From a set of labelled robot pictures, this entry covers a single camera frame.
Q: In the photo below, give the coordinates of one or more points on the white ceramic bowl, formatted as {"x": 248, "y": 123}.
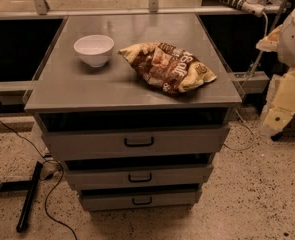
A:
{"x": 94, "y": 50}

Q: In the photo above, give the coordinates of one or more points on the black metal floor bar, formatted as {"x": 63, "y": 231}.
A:
{"x": 31, "y": 192}

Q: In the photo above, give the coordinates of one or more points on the grey drawer cabinet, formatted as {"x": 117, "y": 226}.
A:
{"x": 69, "y": 96}

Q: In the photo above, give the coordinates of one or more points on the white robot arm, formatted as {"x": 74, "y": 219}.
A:
{"x": 286, "y": 44}

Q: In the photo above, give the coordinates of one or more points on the grey top drawer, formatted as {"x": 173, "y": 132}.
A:
{"x": 94, "y": 145}

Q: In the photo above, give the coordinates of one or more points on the white power strip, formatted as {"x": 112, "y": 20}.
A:
{"x": 248, "y": 6}

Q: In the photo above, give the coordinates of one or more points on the metal rail frame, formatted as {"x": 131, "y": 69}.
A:
{"x": 127, "y": 4}

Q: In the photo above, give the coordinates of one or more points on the grey bottom drawer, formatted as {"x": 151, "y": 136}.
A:
{"x": 137, "y": 200}

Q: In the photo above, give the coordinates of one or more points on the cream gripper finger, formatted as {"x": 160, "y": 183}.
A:
{"x": 278, "y": 114}
{"x": 270, "y": 42}

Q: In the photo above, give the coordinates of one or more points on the grey middle drawer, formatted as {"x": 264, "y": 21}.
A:
{"x": 138, "y": 177}

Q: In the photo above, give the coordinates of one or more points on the brown yellow chip bag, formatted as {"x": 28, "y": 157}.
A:
{"x": 166, "y": 67}

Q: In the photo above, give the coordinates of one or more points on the grey drawer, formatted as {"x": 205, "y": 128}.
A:
{"x": 138, "y": 177}
{"x": 137, "y": 200}
{"x": 94, "y": 145}

